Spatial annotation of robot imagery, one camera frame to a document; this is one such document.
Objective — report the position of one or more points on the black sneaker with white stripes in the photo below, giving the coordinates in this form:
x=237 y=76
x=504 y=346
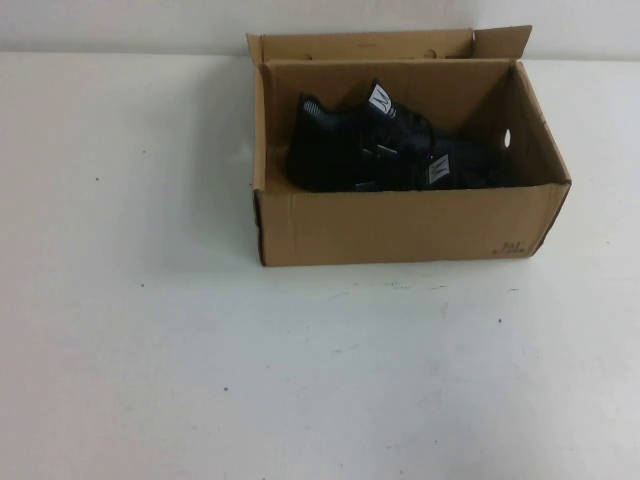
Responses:
x=475 y=177

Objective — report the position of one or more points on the black sneaker with white tag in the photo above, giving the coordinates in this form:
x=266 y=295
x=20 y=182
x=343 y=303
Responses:
x=320 y=150

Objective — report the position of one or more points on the brown cardboard shoe box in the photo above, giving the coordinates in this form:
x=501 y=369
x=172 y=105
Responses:
x=310 y=225

